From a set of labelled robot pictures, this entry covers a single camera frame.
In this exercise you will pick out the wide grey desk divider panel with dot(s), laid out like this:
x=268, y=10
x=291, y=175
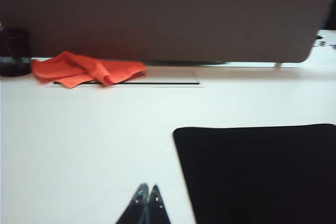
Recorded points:
x=168, y=16

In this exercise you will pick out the black mesh pen holder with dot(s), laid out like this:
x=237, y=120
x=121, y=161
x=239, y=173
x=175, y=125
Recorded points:
x=14, y=53

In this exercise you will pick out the orange cloth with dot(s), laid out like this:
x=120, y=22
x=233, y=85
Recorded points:
x=89, y=69

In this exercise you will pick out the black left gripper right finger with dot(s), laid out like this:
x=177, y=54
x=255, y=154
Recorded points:
x=157, y=208

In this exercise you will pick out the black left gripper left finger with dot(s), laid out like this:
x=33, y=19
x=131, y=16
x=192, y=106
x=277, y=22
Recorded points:
x=139, y=205

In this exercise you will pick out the black mouse pad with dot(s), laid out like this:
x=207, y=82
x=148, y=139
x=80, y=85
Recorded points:
x=262, y=174

